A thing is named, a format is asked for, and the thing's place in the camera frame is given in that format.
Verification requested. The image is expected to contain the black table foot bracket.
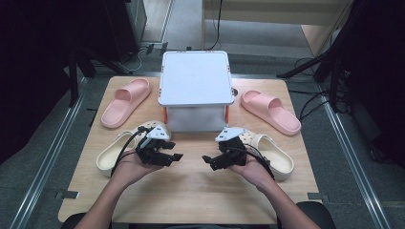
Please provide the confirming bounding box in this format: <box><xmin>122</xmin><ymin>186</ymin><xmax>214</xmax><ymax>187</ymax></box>
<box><xmin>54</xmin><ymin>189</ymin><xmax>80</xmax><ymax>201</ymax></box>
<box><xmin>306</xmin><ymin>192</ymin><xmax>330</xmax><ymax>203</ymax></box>

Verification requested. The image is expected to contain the person's left hand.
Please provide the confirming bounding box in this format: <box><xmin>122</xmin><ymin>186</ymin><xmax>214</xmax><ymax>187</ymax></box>
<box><xmin>112</xmin><ymin>153</ymin><xmax>166</xmax><ymax>189</ymax></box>

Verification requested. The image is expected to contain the person's leg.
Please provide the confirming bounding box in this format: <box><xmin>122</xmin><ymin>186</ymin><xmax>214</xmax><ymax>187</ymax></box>
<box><xmin>60</xmin><ymin>212</ymin><xmax>113</xmax><ymax>229</ymax></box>
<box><xmin>295</xmin><ymin>200</ymin><xmax>337</xmax><ymax>229</ymax></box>

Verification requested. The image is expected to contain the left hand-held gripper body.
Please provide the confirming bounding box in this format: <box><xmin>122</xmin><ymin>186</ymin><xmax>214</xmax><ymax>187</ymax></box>
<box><xmin>135</xmin><ymin>124</ymin><xmax>171</xmax><ymax>167</ymax></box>

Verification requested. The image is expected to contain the hand-held gripper black cable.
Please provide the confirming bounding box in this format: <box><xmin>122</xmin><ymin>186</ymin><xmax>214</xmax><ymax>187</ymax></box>
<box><xmin>110</xmin><ymin>126</ymin><xmax>151</xmax><ymax>177</ymax></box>
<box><xmin>228</xmin><ymin>145</ymin><xmax>276</xmax><ymax>179</ymax></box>

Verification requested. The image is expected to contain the person's right hand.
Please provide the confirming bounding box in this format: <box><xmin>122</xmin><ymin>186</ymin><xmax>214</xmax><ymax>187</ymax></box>
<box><xmin>227</xmin><ymin>154</ymin><xmax>279</xmax><ymax>194</ymax></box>

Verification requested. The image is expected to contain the dark curtain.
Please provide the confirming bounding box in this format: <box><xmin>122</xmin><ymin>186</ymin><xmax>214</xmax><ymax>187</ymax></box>
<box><xmin>0</xmin><ymin>0</ymin><xmax>108</xmax><ymax>165</ymax></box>
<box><xmin>345</xmin><ymin>0</ymin><xmax>405</xmax><ymax>168</ymax></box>

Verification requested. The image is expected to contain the beige wooden furniture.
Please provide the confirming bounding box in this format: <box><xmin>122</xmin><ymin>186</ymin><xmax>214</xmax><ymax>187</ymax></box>
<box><xmin>201</xmin><ymin>0</ymin><xmax>352</xmax><ymax>57</ymax></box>

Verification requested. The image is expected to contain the metal floor rail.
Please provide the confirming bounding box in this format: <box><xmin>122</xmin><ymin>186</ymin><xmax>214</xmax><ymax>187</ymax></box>
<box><xmin>9</xmin><ymin>76</ymin><xmax>89</xmax><ymax>229</ymax></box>
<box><xmin>317</xmin><ymin>94</ymin><xmax>394</xmax><ymax>229</ymax></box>

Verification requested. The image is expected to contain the dark cabinet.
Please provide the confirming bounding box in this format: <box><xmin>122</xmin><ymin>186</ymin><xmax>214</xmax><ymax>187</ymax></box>
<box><xmin>103</xmin><ymin>0</ymin><xmax>148</xmax><ymax>64</ymax></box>

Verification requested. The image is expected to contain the black metal stand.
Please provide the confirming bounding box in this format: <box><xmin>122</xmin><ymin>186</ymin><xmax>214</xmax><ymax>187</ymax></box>
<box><xmin>276</xmin><ymin>0</ymin><xmax>367</xmax><ymax>80</ymax></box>

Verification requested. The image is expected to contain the thin black hanging cable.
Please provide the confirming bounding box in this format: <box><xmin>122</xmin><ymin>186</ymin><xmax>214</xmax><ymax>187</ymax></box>
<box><xmin>205</xmin><ymin>0</ymin><xmax>224</xmax><ymax>52</ymax></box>

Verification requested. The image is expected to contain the left hand-held gripper black cable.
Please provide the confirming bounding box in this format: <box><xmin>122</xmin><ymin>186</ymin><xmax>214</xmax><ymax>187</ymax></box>
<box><xmin>110</xmin><ymin>126</ymin><xmax>151</xmax><ymax>177</ymax></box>

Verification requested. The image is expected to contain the white floor cable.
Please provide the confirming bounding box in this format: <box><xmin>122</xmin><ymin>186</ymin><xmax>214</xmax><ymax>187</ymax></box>
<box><xmin>126</xmin><ymin>47</ymin><xmax>143</xmax><ymax>73</ymax></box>

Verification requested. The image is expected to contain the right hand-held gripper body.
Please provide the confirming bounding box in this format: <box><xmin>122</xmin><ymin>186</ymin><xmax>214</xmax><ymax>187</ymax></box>
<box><xmin>214</xmin><ymin>126</ymin><xmax>248</xmax><ymax>168</ymax></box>

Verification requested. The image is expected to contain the person's left leg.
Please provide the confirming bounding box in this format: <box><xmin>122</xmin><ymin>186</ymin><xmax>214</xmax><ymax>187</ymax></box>
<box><xmin>60</xmin><ymin>212</ymin><xmax>113</xmax><ymax>229</ymax></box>

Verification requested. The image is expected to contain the bundle of black floor cables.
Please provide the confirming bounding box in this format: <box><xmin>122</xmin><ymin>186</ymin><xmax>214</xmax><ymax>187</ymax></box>
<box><xmin>288</xmin><ymin>56</ymin><xmax>352</xmax><ymax>122</ymax></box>

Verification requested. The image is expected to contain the white orange two-tier shoe rack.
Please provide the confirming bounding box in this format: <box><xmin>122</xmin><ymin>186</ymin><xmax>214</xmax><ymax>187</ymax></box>
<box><xmin>158</xmin><ymin>50</ymin><xmax>236</xmax><ymax>134</ymax></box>

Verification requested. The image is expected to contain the right hand-held gripper black cable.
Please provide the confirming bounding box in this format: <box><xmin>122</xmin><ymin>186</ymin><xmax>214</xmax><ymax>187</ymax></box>
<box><xmin>228</xmin><ymin>145</ymin><xmax>276</xmax><ymax>179</ymax></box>

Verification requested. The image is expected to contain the black tripod stand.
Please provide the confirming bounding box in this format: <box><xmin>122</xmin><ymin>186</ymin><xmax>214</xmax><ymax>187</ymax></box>
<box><xmin>67</xmin><ymin>47</ymin><xmax>129</xmax><ymax>108</ymax></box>

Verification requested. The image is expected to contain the person's right leg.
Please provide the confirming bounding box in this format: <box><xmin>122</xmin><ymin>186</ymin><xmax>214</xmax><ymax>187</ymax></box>
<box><xmin>295</xmin><ymin>200</ymin><xmax>337</xmax><ymax>229</ymax></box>

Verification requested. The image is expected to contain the pink slide slipper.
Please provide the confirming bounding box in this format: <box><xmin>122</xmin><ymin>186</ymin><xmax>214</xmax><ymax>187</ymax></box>
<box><xmin>240</xmin><ymin>90</ymin><xmax>302</xmax><ymax>137</ymax></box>
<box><xmin>100</xmin><ymin>77</ymin><xmax>152</xmax><ymax>130</ymax></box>

